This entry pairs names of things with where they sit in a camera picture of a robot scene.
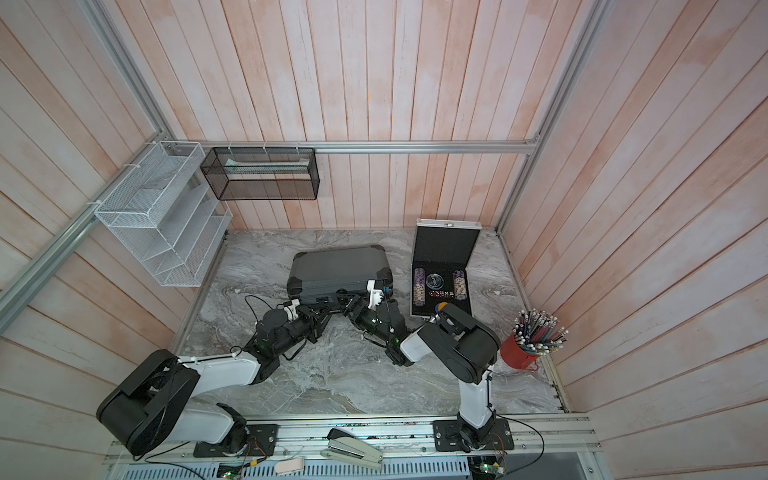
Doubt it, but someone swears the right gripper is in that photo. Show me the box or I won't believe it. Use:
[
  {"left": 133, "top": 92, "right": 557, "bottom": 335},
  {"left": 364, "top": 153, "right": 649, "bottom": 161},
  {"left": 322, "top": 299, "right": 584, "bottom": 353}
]
[{"left": 335, "top": 295, "right": 397, "bottom": 348}]

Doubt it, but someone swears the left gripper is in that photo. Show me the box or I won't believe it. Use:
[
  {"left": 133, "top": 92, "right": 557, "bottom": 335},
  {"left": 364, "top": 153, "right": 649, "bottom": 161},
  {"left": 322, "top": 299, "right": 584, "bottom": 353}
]
[{"left": 274, "top": 303, "right": 335, "bottom": 357}]

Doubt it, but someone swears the dark grey poker case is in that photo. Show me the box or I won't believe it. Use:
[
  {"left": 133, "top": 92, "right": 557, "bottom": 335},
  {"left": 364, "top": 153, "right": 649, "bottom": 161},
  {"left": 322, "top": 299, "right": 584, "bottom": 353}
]
[{"left": 286, "top": 244, "right": 393, "bottom": 304}]

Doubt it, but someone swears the silver aluminium poker case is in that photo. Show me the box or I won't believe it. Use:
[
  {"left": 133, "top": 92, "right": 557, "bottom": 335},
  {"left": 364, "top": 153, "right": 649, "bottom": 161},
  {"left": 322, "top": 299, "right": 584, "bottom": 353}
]
[{"left": 410, "top": 219, "right": 482, "bottom": 318}]

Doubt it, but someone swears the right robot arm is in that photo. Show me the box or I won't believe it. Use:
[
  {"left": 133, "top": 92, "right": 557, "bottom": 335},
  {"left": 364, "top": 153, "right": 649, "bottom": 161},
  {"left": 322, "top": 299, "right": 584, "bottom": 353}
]
[{"left": 341, "top": 295, "right": 501, "bottom": 433}]

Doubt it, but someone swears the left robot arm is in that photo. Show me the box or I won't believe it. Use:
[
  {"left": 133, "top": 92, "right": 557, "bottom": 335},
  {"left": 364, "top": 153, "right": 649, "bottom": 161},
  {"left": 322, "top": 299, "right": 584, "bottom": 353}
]
[{"left": 96, "top": 302, "right": 332, "bottom": 457}]

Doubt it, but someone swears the left poker chip stack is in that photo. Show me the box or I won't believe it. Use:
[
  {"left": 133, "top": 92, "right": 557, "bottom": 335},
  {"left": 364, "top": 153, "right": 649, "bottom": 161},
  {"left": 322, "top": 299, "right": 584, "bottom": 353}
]
[{"left": 413, "top": 267, "right": 426, "bottom": 305}]

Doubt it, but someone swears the poker chip stack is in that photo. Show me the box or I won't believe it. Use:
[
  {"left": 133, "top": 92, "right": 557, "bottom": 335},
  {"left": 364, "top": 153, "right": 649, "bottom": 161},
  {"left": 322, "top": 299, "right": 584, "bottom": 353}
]
[
  {"left": 453, "top": 270, "right": 468, "bottom": 301},
  {"left": 413, "top": 267, "right": 426, "bottom": 305}
]

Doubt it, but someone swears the right poker chip stack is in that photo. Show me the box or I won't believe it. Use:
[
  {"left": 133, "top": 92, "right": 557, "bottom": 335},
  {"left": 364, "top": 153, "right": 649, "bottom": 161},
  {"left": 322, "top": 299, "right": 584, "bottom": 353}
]
[{"left": 453, "top": 270, "right": 468, "bottom": 301}]

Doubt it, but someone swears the clear round dealer button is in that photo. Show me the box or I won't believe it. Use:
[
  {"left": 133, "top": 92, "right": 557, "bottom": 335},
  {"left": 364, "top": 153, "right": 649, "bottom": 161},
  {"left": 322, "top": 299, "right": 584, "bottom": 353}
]
[{"left": 426, "top": 273, "right": 446, "bottom": 291}]

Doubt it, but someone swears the grey stapler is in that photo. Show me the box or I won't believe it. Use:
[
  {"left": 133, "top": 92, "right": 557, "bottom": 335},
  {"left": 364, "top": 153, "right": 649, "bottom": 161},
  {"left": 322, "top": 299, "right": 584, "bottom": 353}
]
[{"left": 320, "top": 428, "right": 383, "bottom": 471}]

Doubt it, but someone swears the pink eraser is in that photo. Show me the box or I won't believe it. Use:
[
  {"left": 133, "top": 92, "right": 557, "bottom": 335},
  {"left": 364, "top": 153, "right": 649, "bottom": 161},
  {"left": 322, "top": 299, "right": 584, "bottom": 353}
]
[{"left": 274, "top": 457, "right": 305, "bottom": 475}]

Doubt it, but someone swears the black mesh basket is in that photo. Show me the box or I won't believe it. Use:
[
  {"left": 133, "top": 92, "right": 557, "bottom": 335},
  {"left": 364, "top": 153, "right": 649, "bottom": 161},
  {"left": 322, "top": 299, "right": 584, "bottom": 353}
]
[{"left": 201, "top": 146, "right": 320, "bottom": 201}]

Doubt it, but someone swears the bundle of pencils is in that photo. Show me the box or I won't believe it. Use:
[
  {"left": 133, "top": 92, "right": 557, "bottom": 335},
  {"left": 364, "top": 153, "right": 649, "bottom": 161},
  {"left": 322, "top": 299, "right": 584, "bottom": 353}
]
[{"left": 512, "top": 309, "right": 569, "bottom": 356}]

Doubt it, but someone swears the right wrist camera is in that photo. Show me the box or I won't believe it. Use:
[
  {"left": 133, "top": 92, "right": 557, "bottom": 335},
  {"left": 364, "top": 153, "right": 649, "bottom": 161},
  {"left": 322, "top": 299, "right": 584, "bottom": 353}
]
[{"left": 366, "top": 279, "right": 386, "bottom": 310}]

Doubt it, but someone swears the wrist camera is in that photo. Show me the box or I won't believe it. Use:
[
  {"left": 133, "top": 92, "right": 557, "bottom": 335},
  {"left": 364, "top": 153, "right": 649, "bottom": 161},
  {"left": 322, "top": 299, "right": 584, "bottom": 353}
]
[
  {"left": 283, "top": 299, "right": 300, "bottom": 322},
  {"left": 366, "top": 279, "right": 386, "bottom": 310}
]

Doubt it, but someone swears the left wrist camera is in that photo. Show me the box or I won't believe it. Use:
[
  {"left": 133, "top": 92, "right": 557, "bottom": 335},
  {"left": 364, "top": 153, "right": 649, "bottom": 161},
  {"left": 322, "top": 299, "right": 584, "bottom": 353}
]
[{"left": 283, "top": 299, "right": 300, "bottom": 322}]

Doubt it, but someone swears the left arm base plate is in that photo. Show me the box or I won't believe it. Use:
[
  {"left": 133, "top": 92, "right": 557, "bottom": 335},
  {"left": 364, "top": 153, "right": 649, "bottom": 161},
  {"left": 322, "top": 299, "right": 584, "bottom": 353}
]
[{"left": 193, "top": 424, "right": 279, "bottom": 458}]

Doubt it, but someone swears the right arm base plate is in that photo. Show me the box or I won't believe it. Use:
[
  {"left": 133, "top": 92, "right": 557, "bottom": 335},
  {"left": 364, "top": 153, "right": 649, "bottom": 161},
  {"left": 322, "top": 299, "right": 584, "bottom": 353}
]
[{"left": 432, "top": 417, "right": 514, "bottom": 453}]

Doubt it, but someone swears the white wire mesh shelf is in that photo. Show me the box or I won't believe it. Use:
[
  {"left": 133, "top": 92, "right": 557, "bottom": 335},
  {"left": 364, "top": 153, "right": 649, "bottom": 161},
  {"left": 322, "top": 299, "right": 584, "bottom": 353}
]
[{"left": 95, "top": 141, "right": 232, "bottom": 287}]

